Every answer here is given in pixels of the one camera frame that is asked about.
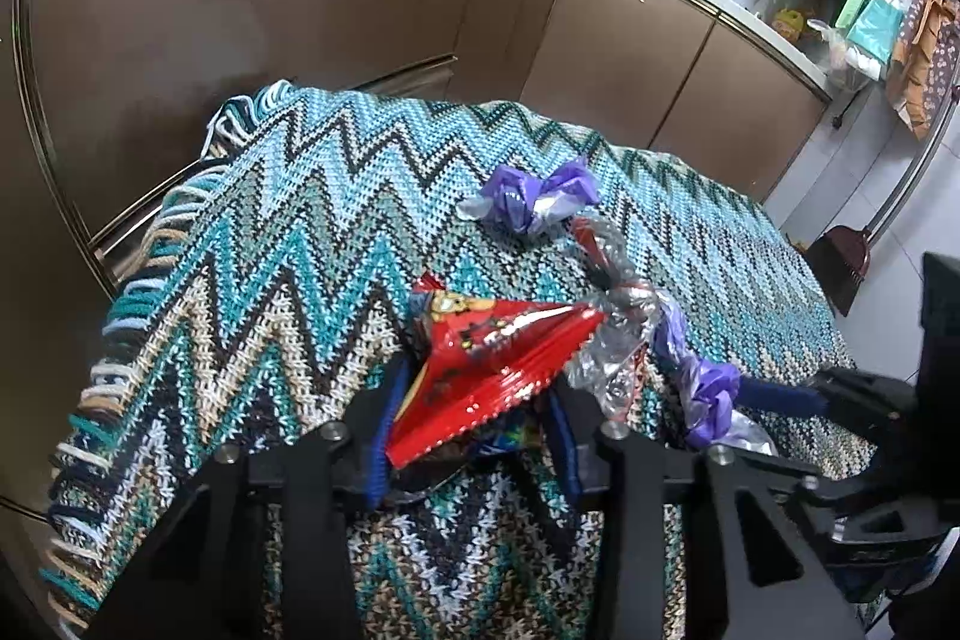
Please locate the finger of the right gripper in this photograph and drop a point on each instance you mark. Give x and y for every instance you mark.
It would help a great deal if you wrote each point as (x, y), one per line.
(770, 397)

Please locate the zigzag knitted blanket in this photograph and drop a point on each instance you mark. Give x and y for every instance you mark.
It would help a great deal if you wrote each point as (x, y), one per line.
(272, 287)

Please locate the orange patterned hanging cloth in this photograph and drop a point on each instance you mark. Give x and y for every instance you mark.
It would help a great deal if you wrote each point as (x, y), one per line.
(922, 63)

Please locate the purple plastic wrapper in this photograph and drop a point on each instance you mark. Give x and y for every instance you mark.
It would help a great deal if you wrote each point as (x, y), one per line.
(527, 205)

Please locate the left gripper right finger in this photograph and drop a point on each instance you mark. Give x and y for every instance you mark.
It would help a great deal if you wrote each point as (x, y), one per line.
(749, 571)

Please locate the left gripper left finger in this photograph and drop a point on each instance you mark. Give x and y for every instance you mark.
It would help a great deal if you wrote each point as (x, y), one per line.
(199, 572)

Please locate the teal hanging bag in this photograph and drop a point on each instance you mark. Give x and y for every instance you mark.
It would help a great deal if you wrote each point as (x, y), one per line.
(876, 28)

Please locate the yellow bottle on counter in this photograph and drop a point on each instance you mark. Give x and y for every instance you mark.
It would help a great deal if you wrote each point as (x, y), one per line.
(789, 23)

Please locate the clear red plastic bag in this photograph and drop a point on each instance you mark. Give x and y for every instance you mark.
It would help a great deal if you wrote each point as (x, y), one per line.
(610, 363)

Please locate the brown kitchen cabinets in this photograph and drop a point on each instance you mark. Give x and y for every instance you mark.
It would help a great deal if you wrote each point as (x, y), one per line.
(127, 87)

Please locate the red snack packet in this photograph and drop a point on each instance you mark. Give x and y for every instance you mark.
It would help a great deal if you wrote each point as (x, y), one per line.
(484, 357)

